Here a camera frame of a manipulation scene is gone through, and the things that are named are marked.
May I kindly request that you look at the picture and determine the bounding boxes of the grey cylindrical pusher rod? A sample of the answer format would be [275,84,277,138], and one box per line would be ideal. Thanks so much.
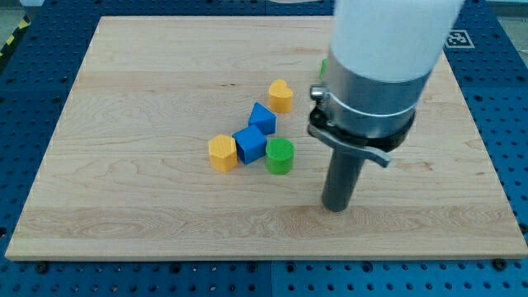
[322,149,365,212]

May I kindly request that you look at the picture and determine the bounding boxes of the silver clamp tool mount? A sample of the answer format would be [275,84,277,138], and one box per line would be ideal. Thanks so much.
[308,49,431,167]

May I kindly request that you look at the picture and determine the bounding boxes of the green block behind arm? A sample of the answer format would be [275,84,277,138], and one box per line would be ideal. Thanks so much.
[319,58,328,79]

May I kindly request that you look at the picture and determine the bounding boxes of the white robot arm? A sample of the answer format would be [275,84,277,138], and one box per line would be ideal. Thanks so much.
[308,0,464,212]

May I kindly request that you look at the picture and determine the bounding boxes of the blue cube block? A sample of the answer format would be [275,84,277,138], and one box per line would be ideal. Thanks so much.
[233,125,267,165]

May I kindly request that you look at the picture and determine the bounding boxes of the green cylinder block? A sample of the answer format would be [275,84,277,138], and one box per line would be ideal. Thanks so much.
[266,138,295,175]

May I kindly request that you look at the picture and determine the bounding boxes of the yellow heart block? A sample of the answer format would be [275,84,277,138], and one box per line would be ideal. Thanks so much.
[268,79,294,113]

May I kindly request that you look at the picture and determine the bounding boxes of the blue triangle block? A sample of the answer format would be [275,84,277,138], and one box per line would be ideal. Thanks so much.
[248,102,276,135]

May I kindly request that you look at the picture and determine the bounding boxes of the white fiducial marker tag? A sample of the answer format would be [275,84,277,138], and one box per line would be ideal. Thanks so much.
[445,29,474,49]

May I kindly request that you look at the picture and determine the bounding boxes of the yellow hexagon block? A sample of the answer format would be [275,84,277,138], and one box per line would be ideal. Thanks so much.
[208,134,238,172]

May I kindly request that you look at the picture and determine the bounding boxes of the wooden board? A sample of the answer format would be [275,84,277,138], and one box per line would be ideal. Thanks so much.
[6,16,527,262]

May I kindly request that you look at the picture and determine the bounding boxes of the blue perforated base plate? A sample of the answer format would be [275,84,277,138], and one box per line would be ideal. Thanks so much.
[1,1,527,296]

